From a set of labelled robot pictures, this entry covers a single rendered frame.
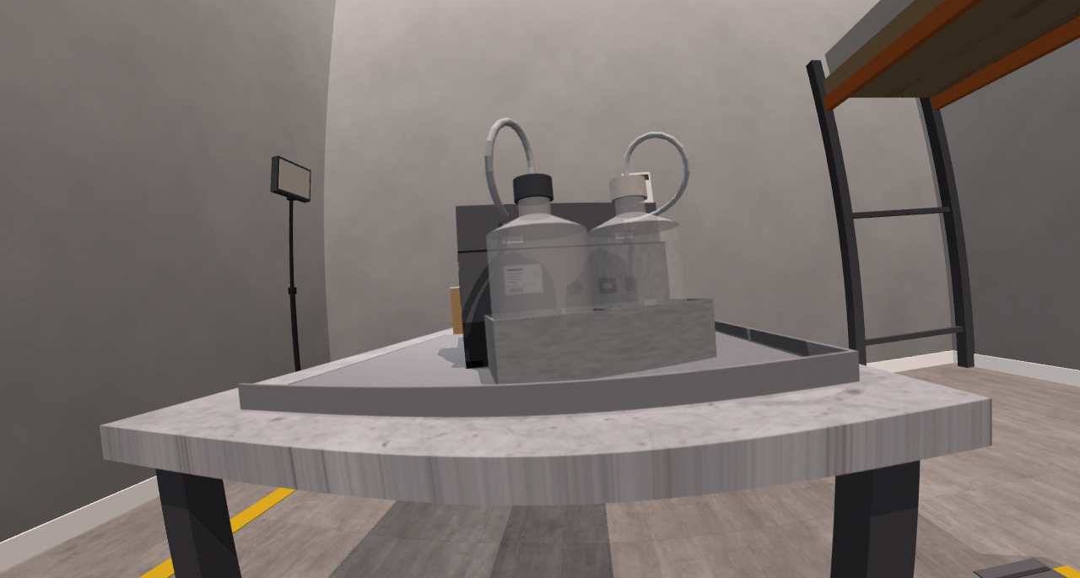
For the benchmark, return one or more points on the grey curved hose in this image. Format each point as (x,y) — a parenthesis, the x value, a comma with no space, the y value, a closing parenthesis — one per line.
(488,158)
(681,150)

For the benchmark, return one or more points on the clear plastic bottle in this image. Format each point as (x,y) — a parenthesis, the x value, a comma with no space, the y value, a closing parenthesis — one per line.
(636,258)

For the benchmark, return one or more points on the translucent plastic bottle with black cap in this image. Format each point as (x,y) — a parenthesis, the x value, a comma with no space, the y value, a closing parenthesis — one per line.
(539,264)

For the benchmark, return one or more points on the grey perforated base plate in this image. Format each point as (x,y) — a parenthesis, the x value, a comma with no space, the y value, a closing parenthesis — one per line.
(441,362)

